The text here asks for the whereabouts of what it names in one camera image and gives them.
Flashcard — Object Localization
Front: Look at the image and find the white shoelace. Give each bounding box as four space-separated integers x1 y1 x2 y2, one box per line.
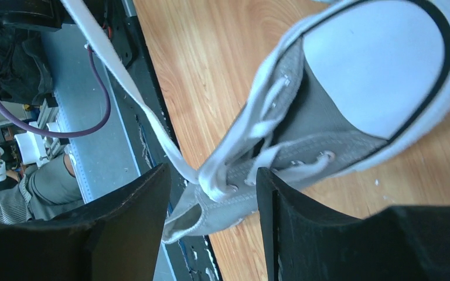
60 0 336 203

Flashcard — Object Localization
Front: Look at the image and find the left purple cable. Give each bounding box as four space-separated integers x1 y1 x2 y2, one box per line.
0 46 112 139

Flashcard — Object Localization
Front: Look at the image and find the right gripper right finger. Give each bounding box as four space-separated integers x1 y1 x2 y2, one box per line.
257 168 450 280

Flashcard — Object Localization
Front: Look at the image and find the bystander grey trouser leg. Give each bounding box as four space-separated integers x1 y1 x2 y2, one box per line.
25 154 84 220

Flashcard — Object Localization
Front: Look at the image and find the grey canvas sneaker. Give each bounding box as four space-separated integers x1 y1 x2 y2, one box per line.
162 1 450 244

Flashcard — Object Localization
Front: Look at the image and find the bystander striped sleeve forearm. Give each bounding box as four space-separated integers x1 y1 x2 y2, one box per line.
0 176 33 225

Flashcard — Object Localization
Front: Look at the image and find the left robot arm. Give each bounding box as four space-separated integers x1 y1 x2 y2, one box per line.
0 1 73 105

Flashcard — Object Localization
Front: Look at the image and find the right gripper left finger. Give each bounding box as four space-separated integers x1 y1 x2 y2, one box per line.
0 163 171 280

